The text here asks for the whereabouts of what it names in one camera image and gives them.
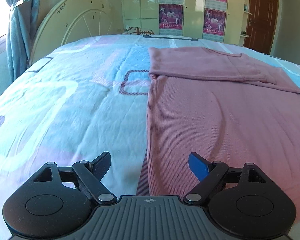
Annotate pink knit sweater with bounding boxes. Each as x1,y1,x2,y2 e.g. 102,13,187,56
147,47,300,220

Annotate pastel patterned bed quilt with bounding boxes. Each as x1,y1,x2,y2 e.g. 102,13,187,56
0,35,300,239

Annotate patterned pillow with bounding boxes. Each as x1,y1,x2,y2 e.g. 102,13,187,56
122,27,155,35

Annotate lower right pink poster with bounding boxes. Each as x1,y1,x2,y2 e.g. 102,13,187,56
203,8,226,36

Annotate cream round headboard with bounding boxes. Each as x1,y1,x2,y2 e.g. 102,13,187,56
29,0,123,65

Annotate lower left pink poster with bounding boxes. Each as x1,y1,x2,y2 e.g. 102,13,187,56
159,4,183,30

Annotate cream corner shelves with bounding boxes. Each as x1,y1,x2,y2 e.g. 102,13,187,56
239,0,252,46

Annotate brown wooden door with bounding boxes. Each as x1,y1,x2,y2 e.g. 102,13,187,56
244,0,279,54

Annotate cream wardrobe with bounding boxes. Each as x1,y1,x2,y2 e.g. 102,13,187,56
122,0,244,45

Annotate blue curtain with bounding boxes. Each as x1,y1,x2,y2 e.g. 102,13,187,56
5,0,40,82

